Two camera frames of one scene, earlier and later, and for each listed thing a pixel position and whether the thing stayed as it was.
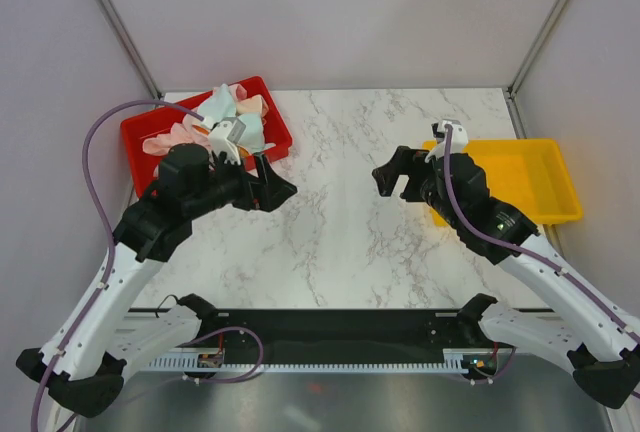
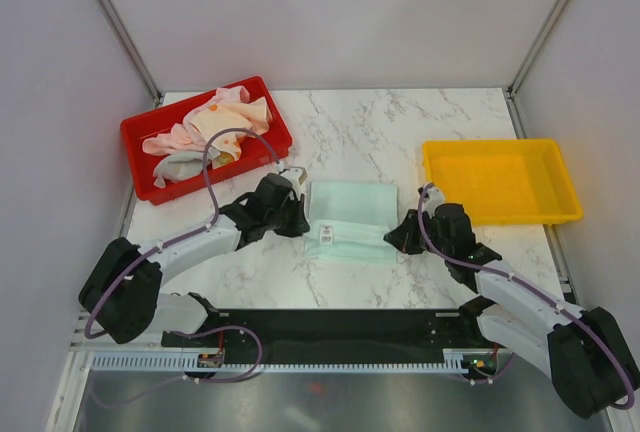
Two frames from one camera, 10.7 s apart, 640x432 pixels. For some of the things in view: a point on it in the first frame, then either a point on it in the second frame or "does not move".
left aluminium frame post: [115, 19] does not move
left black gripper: [266, 192] -> [299, 224]
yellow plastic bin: [532, 175] does not move
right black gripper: [406, 160] -> [403, 236]
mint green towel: [219, 104] -> [349, 220]
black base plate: [456, 333] does not move
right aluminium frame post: [510, 92] does not move
